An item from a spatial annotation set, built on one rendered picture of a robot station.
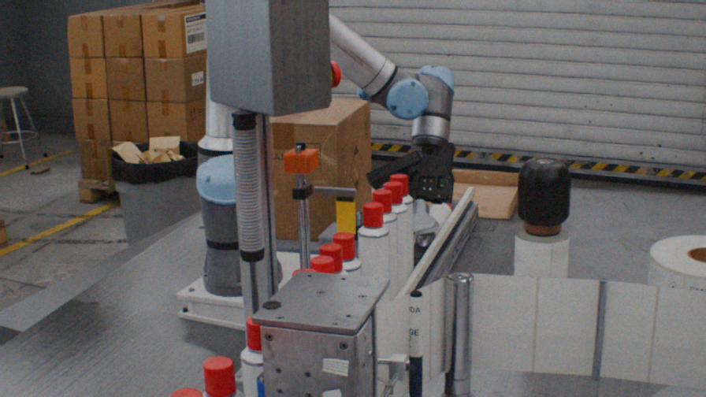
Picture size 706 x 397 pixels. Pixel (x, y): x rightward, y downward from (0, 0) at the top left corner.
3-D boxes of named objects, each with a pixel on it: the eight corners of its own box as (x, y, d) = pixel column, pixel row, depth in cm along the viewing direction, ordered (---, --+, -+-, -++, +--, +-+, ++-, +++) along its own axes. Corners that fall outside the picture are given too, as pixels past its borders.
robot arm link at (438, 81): (409, 71, 184) (447, 80, 186) (403, 121, 181) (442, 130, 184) (422, 59, 176) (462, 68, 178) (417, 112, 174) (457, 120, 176)
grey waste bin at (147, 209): (182, 306, 382) (169, 167, 365) (106, 290, 400) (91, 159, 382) (235, 272, 419) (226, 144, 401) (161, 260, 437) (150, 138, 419)
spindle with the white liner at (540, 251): (562, 354, 137) (572, 169, 128) (506, 349, 139) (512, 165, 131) (566, 331, 145) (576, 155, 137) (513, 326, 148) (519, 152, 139)
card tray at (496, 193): (509, 220, 218) (510, 204, 217) (406, 213, 226) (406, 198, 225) (524, 187, 246) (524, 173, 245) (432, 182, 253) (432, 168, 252)
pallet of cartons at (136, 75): (189, 216, 505) (176, 14, 473) (76, 202, 537) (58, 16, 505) (285, 165, 611) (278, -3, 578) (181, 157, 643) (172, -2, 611)
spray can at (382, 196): (394, 309, 156) (392, 196, 150) (365, 306, 158) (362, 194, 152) (401, 298, 161) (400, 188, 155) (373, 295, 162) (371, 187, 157)
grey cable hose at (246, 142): (259, 264, 124) (250, 115, 118) (236, 261, 125) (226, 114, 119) (269, 256, 127) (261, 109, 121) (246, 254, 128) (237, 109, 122)
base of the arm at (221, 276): (254, 301, 159) (246, 249, 156) (188, 291, 166) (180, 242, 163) (298, 270, 171) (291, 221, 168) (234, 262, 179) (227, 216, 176)
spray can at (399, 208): (404, 298, 161) (403, 188, 155) (377, 295, 162) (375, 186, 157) (411, 287, 166) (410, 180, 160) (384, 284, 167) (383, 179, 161)
